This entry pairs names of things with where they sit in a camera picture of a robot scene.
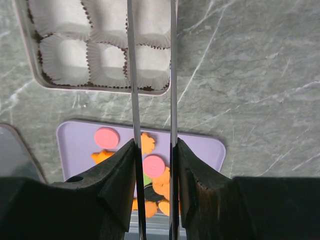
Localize orange fish cookie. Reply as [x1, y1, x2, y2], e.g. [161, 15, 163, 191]
[91, 149, 115, 165]

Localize metal tongs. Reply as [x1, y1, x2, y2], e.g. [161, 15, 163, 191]
[127, 0, 180, 240]

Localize green round cookie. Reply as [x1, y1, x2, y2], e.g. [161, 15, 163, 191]
[143, 174, 152, 186]

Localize orange flower cookie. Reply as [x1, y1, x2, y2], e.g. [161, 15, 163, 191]
[141, 132, 155, 155]

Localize pink round cookie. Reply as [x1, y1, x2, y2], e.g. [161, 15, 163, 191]
[142, 155, 166, 178]
[94, 127, 120, 149]

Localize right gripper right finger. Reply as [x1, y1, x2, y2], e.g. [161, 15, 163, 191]
[177, 140, 320, 240]

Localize pink cookie tin box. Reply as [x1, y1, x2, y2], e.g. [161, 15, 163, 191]
[13, 0, 178, 96]

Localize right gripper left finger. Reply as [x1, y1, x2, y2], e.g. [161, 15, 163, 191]
[0, 140, 136, 240]

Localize lilac plastic tray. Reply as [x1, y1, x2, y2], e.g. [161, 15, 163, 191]
[55, 119, 227, 220]

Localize black sandwich cookie centre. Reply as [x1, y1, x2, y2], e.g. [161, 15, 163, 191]
[144, 184, 165, 202]

